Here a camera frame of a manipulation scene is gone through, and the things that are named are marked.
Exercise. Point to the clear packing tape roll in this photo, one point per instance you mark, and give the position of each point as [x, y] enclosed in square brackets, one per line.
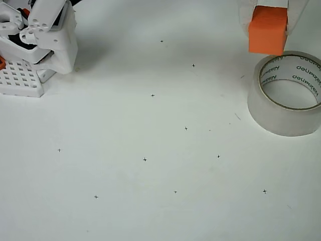
[281, 120]

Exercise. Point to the orange clamp piece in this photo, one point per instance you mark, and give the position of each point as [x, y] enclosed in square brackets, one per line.
[2, 62]

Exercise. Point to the white perforated base plate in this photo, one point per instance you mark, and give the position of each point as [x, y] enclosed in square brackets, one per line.
[17, 80]

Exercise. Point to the orange cube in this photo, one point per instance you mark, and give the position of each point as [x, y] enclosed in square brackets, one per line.
[267, 32]

